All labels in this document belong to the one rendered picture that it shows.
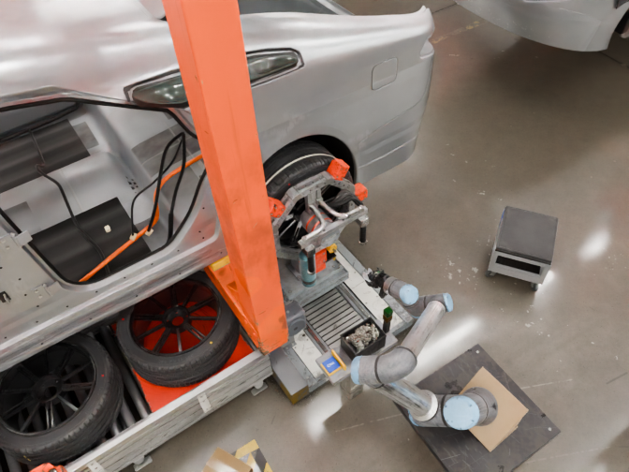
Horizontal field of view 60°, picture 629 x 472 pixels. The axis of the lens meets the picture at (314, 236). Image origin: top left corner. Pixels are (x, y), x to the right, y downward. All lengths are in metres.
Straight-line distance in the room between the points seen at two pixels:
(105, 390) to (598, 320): 2.97
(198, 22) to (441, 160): 3.34
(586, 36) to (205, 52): 3.50
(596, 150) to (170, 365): 3.76
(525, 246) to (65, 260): 2.72
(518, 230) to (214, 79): 2.57
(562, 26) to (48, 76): 3.51
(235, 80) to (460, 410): 1.80
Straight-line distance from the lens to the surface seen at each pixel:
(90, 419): 3.04
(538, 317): 3.84
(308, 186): 2.79
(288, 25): 2.62
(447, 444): 3.00
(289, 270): 3.57
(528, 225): 3.84
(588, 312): 3.97
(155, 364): 3.04
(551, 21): 4.59
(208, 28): 1.61
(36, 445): 3.09
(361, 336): 2.92
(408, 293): 2.67
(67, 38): 2.44
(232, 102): 1.76
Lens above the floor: 3.08
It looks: 50 degrees down
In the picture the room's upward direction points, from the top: 4 degrees counter-clockwise
